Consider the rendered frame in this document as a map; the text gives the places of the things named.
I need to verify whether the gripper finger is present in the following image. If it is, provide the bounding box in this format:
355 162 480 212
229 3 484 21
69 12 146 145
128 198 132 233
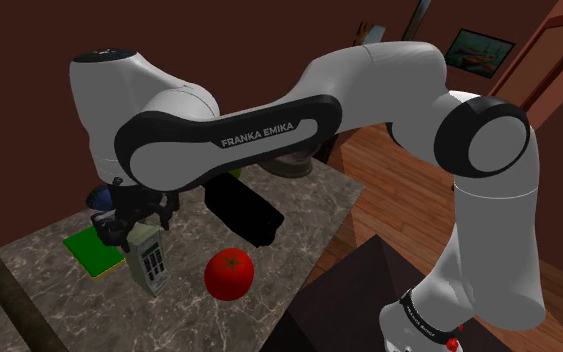
156 191 182 232
90 210 139 254

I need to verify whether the green and yellow sponge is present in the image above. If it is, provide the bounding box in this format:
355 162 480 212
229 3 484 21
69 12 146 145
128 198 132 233
62 224 128 282

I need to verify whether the blue round object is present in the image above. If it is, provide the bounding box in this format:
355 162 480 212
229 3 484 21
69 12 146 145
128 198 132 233
85 186 115 212

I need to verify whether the grey remote control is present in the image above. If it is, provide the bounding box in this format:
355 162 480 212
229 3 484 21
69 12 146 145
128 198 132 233
124 225 172 298

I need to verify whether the black box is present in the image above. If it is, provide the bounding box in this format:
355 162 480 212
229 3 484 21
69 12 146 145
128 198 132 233
203 172 286 249

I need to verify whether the red tomato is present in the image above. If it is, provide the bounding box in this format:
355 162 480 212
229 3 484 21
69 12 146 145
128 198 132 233
203 246 256 302

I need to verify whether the brown bowl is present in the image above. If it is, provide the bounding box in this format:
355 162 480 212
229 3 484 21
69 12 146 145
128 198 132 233
256 148 314 180

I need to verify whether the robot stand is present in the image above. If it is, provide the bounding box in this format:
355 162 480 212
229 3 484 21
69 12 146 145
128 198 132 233
260 233 512 352

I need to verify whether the brown door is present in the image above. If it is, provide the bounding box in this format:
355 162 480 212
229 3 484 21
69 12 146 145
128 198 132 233
487 0 563 131

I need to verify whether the small wall picture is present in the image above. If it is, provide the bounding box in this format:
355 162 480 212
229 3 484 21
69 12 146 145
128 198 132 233
352 21 387 48

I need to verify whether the teal wall picture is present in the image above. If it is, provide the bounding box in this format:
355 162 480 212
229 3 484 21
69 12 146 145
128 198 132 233
443 28 517 80

